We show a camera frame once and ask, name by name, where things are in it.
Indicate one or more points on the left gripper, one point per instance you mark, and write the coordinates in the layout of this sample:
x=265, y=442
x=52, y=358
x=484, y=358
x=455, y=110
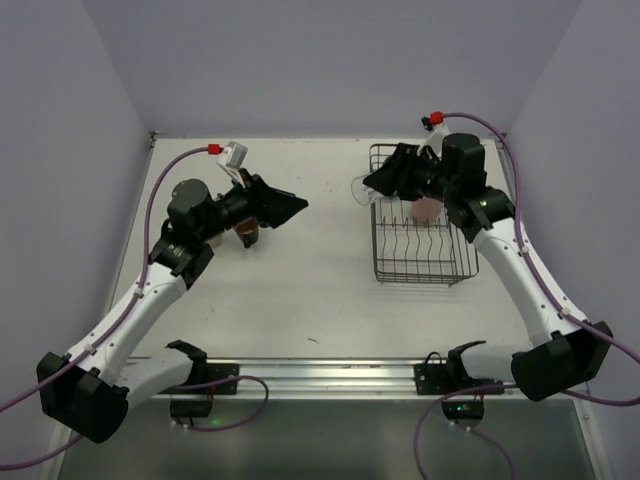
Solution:
x=256, y=198

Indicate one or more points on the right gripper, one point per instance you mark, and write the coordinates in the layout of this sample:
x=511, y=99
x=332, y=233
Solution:
x=406, y=168

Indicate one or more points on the dark brown mug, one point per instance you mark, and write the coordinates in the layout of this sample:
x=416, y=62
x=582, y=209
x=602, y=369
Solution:
x=248, y=233

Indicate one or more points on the clear glass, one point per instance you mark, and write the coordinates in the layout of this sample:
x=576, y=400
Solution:
x=363, y=194

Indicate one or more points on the pink cup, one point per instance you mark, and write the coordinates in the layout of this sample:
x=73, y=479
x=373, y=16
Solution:
x=426, y=209

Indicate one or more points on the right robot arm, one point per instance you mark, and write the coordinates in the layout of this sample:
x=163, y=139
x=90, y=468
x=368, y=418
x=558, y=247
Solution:
x=566, y=349

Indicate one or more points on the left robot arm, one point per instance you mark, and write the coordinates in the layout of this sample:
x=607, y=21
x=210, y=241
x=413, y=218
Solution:
x=89, y=389

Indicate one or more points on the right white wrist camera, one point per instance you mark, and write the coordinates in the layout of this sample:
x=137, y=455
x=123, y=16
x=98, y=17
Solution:
x=436, y=130

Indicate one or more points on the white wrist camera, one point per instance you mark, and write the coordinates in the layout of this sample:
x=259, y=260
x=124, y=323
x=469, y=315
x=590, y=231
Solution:
x=436, y=130
x=230, y=160

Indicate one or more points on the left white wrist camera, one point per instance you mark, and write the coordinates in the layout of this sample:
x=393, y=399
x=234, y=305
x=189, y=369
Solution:
x=230, y=160

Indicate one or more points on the dark wire dish rack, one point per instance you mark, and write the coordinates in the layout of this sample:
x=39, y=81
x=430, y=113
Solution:
x=405, y=250

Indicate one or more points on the aluminium mounting rail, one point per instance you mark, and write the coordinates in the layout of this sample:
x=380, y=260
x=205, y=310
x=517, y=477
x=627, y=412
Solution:
x=330, y=379

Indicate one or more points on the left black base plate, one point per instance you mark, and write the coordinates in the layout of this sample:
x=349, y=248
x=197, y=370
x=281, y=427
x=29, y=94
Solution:
x=204, y=372

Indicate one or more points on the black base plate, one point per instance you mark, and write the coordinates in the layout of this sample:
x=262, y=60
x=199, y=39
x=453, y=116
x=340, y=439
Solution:
x=204, y=372
x=438, y=375

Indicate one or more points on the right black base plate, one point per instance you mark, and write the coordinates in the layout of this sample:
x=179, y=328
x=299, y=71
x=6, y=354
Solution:
x=438, y=375

